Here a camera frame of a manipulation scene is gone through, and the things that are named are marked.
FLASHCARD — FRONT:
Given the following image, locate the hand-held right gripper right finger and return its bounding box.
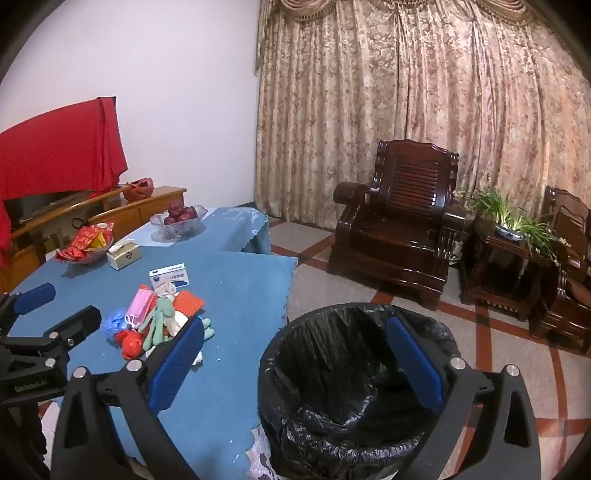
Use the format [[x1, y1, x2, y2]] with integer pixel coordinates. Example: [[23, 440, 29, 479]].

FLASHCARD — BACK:
[[387, 316, 542, 480]]

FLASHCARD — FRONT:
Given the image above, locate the blue felt tablecloth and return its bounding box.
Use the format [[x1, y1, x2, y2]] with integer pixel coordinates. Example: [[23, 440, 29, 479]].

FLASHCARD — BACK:
[[7, 242, 298, 480]]

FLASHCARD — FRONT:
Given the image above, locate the glass fruit bowl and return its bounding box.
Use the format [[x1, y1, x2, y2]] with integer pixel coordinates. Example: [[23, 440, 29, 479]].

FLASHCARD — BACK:
[[150, 205, 208, 241]]

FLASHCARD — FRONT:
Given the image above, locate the dark wooden armchair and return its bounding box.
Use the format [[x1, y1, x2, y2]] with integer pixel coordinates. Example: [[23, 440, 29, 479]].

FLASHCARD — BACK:
[[328, 140, 467, 305], [529, 185, 591, 354]]

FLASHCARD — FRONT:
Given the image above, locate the green plant blue white pot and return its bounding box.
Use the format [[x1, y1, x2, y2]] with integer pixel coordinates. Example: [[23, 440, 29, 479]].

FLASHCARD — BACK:
[[462, 187, 566, 266]]

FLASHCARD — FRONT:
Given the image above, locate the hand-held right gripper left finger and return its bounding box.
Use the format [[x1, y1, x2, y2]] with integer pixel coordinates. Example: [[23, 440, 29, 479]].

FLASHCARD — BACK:
[[51, 316, 206, 480]]

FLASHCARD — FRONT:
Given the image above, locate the blue plastic bag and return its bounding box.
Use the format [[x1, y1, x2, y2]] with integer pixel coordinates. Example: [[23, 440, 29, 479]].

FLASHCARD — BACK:
[[100, 307, 132, 344]]

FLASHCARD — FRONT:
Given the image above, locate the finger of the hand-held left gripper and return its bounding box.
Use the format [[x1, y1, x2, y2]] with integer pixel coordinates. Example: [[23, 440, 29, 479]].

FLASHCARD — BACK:
[[0, 305, 102, 370], [0, 282, 57, 333]]

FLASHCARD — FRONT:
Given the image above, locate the pink face mask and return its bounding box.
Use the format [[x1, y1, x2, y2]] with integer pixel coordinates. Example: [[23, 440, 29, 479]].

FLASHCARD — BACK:
[[126, 286, 158, 330]]

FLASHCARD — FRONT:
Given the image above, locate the red cloth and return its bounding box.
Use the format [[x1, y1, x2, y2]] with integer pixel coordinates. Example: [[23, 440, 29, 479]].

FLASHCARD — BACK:
[[0, 96, 129, 268]]

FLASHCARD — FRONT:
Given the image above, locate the pile of red candy packets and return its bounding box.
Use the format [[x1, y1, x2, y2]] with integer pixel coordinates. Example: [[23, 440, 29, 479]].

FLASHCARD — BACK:
[[55, 222, 115, 264]]

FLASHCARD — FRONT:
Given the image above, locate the light blue patterned tablecloth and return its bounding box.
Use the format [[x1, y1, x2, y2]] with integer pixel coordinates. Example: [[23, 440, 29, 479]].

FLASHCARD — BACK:
[[134, 207, 271, 254]]

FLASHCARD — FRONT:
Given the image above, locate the gold green tissue box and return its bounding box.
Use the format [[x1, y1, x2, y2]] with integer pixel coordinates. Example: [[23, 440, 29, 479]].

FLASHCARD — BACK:
[[106, 239, 141, 271]]

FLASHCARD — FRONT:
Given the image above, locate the black lined waste bin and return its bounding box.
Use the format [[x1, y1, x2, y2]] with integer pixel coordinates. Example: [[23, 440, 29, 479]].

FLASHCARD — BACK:
[[257, 302, 462, 480]]

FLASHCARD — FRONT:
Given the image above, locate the dark wooden side table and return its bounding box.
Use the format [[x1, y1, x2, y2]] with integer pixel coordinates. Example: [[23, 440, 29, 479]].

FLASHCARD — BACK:
[[459, 217, 561, 321]]

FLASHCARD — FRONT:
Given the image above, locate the beige floral curtain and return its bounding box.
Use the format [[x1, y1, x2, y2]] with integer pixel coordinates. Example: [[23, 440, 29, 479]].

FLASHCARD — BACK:
[[254, 0, 591, 232]]

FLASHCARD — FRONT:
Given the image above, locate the white and blue box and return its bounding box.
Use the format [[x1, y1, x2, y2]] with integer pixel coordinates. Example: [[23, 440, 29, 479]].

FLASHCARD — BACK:
[[148, 263, 186, 291]]

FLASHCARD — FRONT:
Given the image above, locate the floral table underlay cloth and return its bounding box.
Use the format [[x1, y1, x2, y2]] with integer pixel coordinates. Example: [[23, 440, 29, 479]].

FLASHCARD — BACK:
[[245, 427, 278, 480]]

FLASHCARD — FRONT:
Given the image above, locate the green rubber glove cream cuff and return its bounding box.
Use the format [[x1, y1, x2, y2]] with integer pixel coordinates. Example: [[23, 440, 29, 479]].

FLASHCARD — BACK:
[[137, 295, 215, 352]]

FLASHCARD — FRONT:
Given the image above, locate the red plastic bag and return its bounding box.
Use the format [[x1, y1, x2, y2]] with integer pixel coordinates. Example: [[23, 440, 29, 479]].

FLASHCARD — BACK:
[[115, 330, 145, 361]]

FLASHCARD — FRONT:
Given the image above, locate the red bag with dark contents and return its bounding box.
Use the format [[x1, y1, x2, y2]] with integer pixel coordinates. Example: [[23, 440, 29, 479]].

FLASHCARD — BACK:
[[123, 178, 155, 201]]

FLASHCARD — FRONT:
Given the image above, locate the wooden television cabinet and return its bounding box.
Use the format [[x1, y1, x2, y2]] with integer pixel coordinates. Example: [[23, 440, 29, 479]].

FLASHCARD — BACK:
[[0, 185, 188, 296]]

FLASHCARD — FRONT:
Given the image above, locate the black television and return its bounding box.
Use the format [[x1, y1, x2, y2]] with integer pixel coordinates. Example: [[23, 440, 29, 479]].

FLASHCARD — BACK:
[[4, 187, 98, 227]]

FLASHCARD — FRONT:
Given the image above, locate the orange red textured pad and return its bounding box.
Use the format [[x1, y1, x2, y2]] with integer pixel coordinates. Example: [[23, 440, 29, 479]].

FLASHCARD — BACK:
[[173, 290, 205, 315]]

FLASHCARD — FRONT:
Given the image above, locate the glass candy dish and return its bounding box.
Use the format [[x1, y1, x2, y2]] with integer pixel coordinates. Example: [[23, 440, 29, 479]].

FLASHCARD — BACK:
[[62, 247, 114, 267]]

